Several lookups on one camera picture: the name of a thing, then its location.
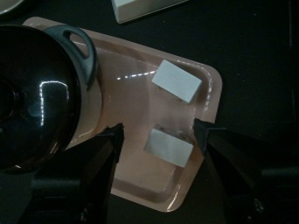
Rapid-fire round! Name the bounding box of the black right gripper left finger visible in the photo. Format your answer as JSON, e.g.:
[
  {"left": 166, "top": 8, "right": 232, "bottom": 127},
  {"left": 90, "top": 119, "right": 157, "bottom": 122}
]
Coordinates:
[{"left": 18, "top": 122, "right": 126, "bottom": 224}]

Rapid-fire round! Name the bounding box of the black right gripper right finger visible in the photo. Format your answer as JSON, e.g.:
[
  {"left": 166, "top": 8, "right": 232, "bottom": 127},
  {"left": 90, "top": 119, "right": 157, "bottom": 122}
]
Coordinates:
[{"left": 193, "top": 117, "right": 299, "bottom": 224}]

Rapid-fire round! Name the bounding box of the white sushi piece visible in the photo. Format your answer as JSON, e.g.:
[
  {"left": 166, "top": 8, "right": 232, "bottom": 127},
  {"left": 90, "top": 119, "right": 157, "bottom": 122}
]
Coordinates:
[
  {"left": 145, "top": 127, "right": 195, "bottom": 168},
  {"left": 151, "top": 59, "right": 203, "bottom": 104}
]

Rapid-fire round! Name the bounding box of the pink plastic tray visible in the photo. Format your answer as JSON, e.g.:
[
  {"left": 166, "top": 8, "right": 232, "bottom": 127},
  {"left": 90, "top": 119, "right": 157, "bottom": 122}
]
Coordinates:
[{"left": 23, "top": 16, "right": 225, "bottom": 214}]

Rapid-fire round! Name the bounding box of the black toy cooking pot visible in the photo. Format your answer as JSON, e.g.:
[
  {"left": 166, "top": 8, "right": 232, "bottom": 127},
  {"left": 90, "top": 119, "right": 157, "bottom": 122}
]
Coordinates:
[{"left": 0, "top": 24, "right": 103, "bottom": 175}]

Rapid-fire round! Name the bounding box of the white box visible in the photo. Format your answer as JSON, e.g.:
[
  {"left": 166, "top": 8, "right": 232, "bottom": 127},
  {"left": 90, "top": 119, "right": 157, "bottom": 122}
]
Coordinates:
[{"left": 110, "top": 0, "right": 191, "bottom": 25}]

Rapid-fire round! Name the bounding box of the grey round plate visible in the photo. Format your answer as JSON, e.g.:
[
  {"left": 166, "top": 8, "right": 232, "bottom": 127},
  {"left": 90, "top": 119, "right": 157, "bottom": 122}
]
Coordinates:
[{"left": 0, "top": 0, "right": 26, "bottom": 16}]

